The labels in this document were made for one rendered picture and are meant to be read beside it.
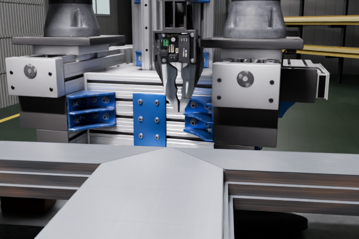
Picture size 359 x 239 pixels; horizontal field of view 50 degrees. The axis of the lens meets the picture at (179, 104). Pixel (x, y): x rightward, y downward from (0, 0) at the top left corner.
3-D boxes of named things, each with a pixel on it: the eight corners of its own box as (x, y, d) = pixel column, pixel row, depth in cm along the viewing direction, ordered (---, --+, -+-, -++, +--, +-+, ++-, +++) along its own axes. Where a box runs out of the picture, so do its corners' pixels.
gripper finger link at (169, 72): (158, 117, 67) (157, 64, 65) (163, 110, 72) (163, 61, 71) (176, 118, 66) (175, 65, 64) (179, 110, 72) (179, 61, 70)
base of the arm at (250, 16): (227, 36, 102) (228, -2, 100) (286, 37, 98) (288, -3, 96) (218, 38, 88) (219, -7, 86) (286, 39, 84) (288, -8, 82)
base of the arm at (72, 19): (63, 34, 115) (61, 1, 113) (109, 35, 111) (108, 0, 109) (32, 36, 100) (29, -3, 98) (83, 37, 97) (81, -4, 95)
